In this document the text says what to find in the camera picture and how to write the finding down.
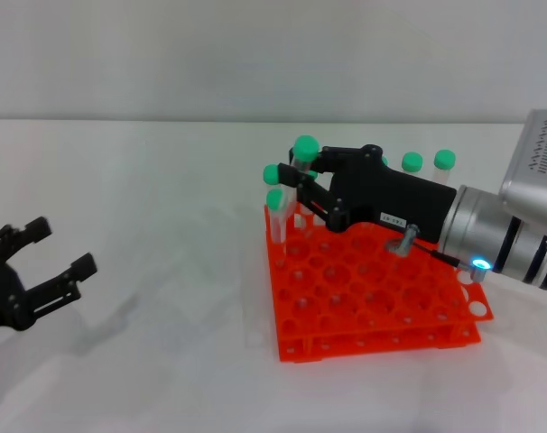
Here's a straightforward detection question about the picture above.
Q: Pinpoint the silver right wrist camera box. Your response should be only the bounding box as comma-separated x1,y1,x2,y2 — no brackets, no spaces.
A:
498,109,547,226

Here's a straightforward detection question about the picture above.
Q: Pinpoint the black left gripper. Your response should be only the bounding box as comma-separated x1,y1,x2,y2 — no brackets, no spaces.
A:
0,216,98,333

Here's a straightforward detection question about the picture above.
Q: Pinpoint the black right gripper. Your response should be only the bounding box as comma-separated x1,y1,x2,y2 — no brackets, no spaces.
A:
277,144,457,244

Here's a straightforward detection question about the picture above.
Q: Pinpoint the orange plastic test tube rack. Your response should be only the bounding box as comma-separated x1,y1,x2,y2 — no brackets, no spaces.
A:
263,198,496,364

